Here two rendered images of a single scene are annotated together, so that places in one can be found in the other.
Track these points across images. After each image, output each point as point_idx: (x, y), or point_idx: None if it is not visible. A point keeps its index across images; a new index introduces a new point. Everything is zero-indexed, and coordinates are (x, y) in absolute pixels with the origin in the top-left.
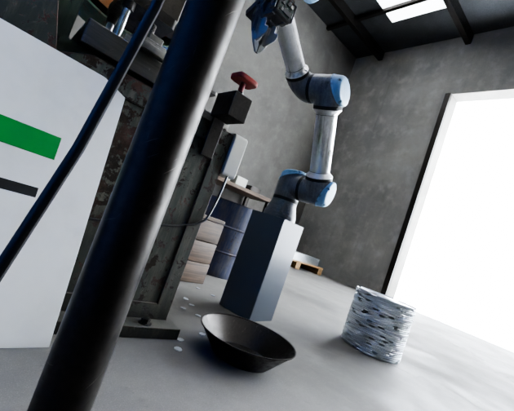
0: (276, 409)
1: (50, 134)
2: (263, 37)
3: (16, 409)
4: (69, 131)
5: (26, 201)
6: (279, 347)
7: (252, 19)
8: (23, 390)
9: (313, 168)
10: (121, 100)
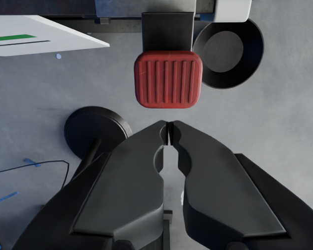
0: (201, 101)
1: (18, 34)
2: (187, 174)
3: (101, 87)
4: (24, 32)
5: (49, 41)
6: (252, 60)
7: (62, 199)
8: (102, 77)
9: None
10: (22, 17)
